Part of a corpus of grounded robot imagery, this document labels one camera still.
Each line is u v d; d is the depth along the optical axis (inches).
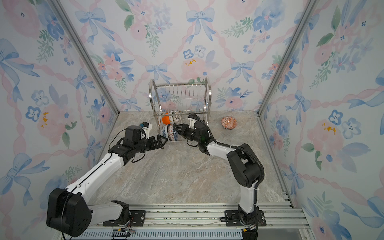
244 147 21.1
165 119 38.9
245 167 19.8
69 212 15.4
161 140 28.8
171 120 38.9
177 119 38.9
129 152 23.3
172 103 46.1
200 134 28.2
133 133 24.3
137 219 29.1
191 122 32.6
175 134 33.7
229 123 44.4
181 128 31.5
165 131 36.2
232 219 28.8
